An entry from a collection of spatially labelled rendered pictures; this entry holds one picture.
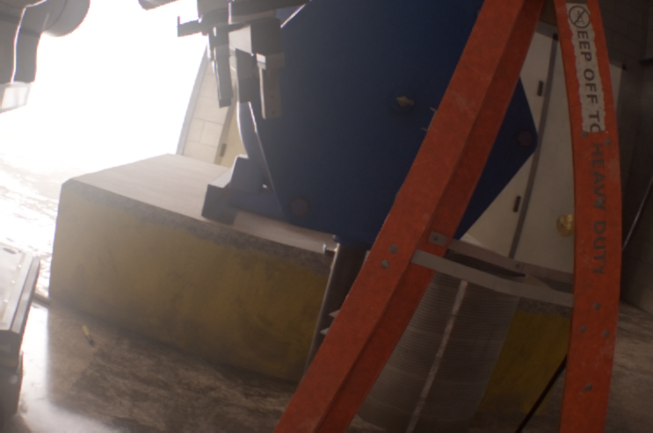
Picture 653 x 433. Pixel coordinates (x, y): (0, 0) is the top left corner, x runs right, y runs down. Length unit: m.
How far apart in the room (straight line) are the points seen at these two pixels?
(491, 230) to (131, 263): 4.33
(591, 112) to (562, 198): 5.53
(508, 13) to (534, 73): 5.42
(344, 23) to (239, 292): 1.17
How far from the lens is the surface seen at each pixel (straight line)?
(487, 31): 1.38
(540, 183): 6.80
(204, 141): 8.12
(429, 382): 2.41
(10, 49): 1.35
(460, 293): 2.36
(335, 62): 1.76
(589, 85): 1.35
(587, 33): 1.38
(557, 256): 6.91
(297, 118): 1.76
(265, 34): 1.36
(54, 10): 1.86
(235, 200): 3.36
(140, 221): 2.73
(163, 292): 2.75
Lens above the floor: 0.76
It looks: 3 degrees down
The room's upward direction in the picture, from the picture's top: 14 degrees clockwise
